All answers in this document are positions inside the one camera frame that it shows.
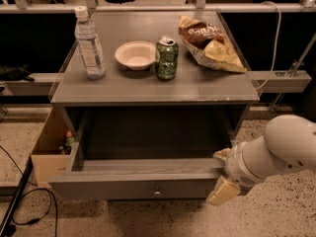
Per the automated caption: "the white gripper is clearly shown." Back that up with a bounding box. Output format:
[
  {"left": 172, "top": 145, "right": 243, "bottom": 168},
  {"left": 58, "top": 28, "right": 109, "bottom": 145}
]
[{"left": 206, "top": 142, "right": 264, "bottom": 205}]

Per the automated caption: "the grey top drawer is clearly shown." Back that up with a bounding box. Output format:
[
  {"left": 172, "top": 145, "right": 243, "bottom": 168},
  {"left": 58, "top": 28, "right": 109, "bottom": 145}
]
[{"left": 49, "top": 108, "right": 234, "bottom": 199}]

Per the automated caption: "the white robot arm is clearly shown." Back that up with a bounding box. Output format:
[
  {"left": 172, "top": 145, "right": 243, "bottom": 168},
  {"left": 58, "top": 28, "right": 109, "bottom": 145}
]
[{"left": 206, "top": 115, "right": 316, "bottom": 205}]

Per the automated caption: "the grey drawer cabinet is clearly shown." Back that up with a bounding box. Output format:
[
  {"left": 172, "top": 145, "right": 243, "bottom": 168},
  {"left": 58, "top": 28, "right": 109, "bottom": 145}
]
[{"left": 48, "top": 10, "right": 261, "bottom": 143}]

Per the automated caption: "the brown yellow chip bag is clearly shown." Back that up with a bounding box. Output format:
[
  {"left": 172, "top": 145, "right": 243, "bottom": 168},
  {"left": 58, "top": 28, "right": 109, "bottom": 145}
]
[{"left": 179, "top": 16, "right": 247, "bottom": 73}]

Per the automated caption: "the green soda can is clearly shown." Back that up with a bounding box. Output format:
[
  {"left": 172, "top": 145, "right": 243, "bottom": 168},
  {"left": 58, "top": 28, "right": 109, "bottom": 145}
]
[{"left": 155, "top": 36, "right": 179, "bottom": 80}]

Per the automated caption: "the white paper bowl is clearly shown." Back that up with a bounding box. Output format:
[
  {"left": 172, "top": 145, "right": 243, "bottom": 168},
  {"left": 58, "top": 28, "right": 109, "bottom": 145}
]
[{"left": 115, "top": 41, "right": 156, "bottom": 71}]

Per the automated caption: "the cardboard box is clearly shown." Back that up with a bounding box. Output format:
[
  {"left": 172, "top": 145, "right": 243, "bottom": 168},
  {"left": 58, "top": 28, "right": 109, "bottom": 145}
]
[{"left": 31, "top": 108, "right": 70, "bottom": 189}]

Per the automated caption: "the clear plastic water bottle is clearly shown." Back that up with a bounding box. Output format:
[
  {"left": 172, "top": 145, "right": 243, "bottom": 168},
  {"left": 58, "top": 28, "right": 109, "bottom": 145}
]
[{"left": 74, "top": 6, "right": 106, "bottom": 80}]

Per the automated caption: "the black object on ledge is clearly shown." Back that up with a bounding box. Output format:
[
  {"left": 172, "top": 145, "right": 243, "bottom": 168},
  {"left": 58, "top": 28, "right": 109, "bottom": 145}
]
[{"left": 0, "top": 65, "right": 35, "bottom": 82}]

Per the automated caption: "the black floor cable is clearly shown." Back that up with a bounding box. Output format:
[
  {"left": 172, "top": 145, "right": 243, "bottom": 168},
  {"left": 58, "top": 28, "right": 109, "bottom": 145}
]
[{"left": 0, "top": 144, "right": 59, "bottom": 237}]

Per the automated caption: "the white hanging cable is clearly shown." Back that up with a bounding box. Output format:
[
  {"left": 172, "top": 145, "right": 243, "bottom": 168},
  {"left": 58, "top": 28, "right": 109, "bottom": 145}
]
[{"left": 254, "top": 0, "right": 283, "bottom": 91}]

